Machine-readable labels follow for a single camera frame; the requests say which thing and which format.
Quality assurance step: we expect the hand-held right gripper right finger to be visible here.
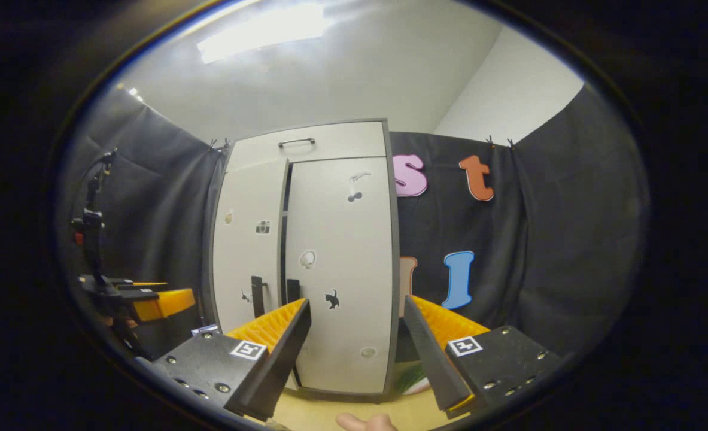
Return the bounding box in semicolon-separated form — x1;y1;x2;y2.
403;295;564;420

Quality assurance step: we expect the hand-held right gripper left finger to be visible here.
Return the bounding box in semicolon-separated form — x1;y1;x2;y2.
153;298;312;421

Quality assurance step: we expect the white cabinet door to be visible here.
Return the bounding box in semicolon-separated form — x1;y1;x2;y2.
212;159;290;336
285;157;397;396

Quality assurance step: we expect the grey and white cabinet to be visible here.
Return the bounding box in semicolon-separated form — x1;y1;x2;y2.
209;118;402;402

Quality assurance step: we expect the white cabinet drawer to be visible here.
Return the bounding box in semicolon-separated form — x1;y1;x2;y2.
225;122;388;174

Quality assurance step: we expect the green and white flat item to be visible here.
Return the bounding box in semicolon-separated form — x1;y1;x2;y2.
397;359;433;397

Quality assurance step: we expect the black clamp stand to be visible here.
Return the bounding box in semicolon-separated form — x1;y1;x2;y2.
69;148;118;282

